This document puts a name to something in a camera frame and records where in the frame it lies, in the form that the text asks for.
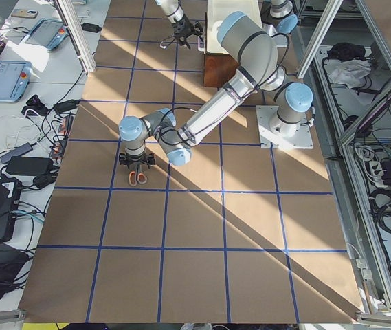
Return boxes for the brown wooden drawer cabinet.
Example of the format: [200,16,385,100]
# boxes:
[203,53,238,87]

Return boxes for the blue teach pendant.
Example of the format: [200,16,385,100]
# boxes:
[20,19,68,52]
[0,60,32,102]

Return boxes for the blue teach pendant lower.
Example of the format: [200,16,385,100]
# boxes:
[0,60,32,102]

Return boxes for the white power strip in cabinet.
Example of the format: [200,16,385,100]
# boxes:
[368,160,388,188]

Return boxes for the brown paper table cover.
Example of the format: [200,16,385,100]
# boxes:
[20,1,361,323]

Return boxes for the black small power adapter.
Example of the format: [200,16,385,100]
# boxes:
[81,22,102,33]

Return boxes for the white crumpled cloth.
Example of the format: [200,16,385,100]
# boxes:
[329,59,371,89]

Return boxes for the black cloth bundle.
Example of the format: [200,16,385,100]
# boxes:
[327,43,366,61]

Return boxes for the white coiled cable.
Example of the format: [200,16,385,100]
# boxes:
[0,115,42,149]

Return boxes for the black gripper body drawer arm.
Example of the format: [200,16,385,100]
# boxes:
[172,17,203,44]

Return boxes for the blue teach pendant upper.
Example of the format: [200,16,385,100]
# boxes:
[20,19,68,52]

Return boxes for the black power strip orange switches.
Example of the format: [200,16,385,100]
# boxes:
[49,113,75,165]

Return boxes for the black power adapter brick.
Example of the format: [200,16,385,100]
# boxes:
[5,156,53,176]

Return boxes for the white plastic tray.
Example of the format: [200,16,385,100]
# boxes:
[205,0,262,54]

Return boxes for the orange grey handled scissors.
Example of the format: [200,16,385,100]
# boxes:
[128,163,148,187]

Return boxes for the black gripper body scissors arm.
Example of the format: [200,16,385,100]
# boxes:
[118,153,155,168]

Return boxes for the aluminium frame post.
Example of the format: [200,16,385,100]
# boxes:
[54,0,96,73]

